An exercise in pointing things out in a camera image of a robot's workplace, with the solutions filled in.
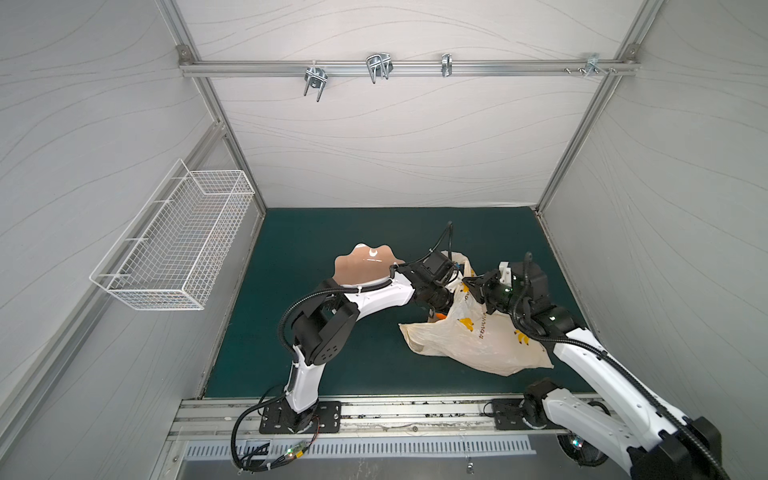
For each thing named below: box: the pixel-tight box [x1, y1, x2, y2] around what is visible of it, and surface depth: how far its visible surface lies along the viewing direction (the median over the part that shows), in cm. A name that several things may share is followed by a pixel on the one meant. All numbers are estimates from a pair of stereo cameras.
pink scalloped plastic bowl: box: [332, 243, 406, 285], surface depth 103 cm
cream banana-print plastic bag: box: [399, 251, 554, 376], surface depth 73 cm
